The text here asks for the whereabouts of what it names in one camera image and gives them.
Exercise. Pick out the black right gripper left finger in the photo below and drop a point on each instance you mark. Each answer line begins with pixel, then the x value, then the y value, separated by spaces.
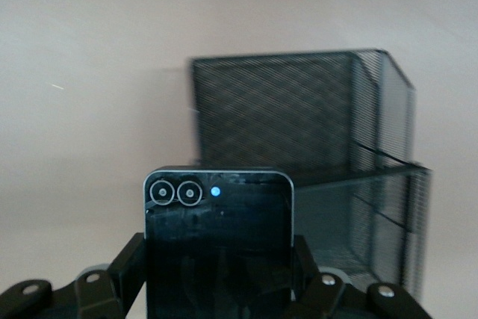
pixel 119 270

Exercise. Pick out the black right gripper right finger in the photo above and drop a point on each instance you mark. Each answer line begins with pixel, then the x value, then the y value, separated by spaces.
pixel 310 281

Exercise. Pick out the small black flip phone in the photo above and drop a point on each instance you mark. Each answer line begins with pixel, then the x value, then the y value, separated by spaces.
pixel 216 244

